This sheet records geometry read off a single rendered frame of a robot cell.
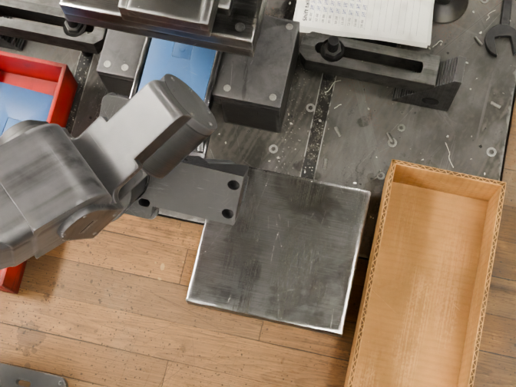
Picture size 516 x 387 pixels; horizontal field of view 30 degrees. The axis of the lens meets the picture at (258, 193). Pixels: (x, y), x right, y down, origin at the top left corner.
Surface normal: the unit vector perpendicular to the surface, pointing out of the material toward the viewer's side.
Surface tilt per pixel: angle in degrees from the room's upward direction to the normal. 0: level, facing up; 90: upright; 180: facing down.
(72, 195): 17
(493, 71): 0
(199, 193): 31
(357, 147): 0
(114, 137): 24
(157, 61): 0
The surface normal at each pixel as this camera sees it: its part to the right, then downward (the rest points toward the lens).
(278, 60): -0.03, -0.25
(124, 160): -0.35, 0.00
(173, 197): -0.12, 0.26
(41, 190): 0.18, -0.39
